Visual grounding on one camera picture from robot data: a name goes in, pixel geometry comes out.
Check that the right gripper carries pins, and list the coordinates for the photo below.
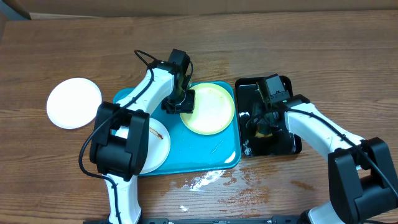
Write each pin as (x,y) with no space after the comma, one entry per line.
(259,117)

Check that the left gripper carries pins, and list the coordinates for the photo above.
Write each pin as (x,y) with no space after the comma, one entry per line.
(188,107)

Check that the green yellow sponge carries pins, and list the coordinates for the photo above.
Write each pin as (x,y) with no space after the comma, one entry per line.
(263,131)

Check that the yellow-green plate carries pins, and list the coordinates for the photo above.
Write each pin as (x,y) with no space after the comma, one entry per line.
(213,109)

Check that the white plate with pink rim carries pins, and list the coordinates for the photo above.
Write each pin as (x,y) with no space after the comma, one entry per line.
(73,103)

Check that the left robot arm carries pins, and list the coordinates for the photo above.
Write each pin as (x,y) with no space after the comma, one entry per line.
(133,111)

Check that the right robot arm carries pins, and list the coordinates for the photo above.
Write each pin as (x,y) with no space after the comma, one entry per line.
(362,179)

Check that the black rectangular tray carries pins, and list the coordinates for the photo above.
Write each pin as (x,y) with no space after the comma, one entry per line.
(280,143)

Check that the teal plastic tray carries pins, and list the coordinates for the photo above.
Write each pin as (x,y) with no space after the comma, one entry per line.
(192,152)

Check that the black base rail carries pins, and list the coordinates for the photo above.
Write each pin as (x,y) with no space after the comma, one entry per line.
(278,219)

